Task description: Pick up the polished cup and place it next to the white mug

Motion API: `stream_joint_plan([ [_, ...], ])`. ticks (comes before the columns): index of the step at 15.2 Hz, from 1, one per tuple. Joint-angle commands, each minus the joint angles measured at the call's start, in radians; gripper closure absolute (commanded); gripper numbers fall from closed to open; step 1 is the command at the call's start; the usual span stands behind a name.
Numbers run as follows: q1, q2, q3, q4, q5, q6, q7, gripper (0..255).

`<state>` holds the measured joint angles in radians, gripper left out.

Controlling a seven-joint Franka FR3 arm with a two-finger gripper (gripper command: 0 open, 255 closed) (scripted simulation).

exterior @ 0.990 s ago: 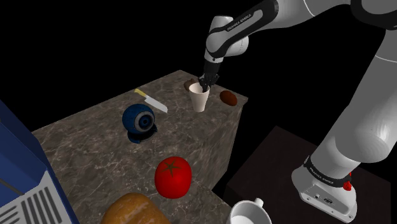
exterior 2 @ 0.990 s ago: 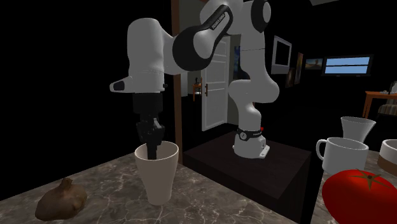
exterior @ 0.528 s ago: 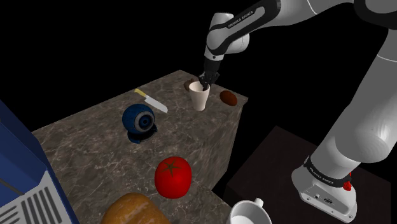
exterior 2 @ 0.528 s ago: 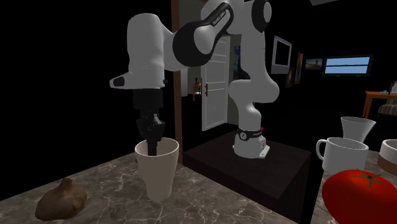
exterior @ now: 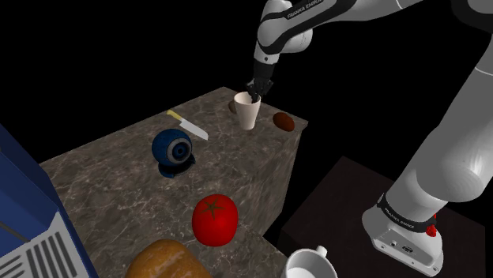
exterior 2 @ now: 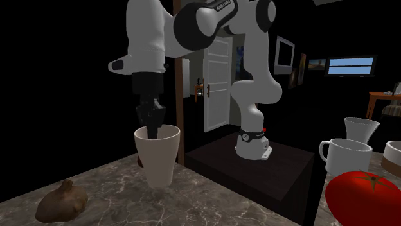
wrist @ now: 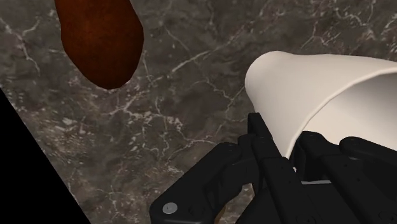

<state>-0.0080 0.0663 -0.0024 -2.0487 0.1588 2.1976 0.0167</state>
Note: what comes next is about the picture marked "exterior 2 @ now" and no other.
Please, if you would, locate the small landscape wall picture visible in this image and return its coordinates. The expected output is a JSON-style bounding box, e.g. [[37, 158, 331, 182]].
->
[[308, 58, 328, 71]]

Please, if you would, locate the white funnel-shaped cup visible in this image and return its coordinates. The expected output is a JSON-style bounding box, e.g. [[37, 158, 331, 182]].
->
[[344, 117, 381, 145]]

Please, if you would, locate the cream tall cup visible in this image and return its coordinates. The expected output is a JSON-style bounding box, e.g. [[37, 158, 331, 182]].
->
[[133, 124, 181, 189]]

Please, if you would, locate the black-framed window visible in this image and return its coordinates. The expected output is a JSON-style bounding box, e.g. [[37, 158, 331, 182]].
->
[[323, 55, 379, 78]]

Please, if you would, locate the white panelled door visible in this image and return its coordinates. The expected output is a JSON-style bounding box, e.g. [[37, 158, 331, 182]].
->
[[203, 36, 233, 133]]

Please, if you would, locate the orange wooden table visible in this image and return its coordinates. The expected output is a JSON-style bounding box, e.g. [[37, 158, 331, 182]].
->
[[365, 91, 401, 121]]

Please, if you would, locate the brown wooden door post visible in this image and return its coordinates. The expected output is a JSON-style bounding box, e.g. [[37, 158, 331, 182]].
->
[[172, 0, 186, 167]]

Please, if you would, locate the brown bulb-shaped object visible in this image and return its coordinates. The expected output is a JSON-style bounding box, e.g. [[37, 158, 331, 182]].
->
[[35, 178, 89, 224]]

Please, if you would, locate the striped armchair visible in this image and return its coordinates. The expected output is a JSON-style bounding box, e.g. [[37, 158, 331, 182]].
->
[[381, 104, 401, 118]]

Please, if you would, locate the narrow brown wall picture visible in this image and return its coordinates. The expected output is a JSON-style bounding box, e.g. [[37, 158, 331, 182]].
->
[[296, 52, 307, 86]]

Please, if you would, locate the white-framed wall picture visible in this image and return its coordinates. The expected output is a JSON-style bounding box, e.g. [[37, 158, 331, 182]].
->
[[273, 35, 296, 76]]

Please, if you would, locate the white mug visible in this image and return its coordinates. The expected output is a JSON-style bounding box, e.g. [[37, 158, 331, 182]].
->
[[319, 138, 374, 177]]

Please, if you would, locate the white and brown bowl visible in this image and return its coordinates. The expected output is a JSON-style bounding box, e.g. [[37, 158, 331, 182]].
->
[[380, 140, 401, 179]]

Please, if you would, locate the dark robot stand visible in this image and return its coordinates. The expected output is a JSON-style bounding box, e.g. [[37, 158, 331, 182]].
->
[[184, 132, 316, 226]]

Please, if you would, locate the blue wall picture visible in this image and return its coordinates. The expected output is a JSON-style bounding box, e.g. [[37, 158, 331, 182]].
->
[[235, 46, 253, 82]]

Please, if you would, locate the red tomato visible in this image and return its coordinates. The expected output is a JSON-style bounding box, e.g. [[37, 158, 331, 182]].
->
[[325, 170, 401, 226]]

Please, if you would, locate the small orange side table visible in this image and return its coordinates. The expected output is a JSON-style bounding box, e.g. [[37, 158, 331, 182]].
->
[[194, 83, 205, 103]]

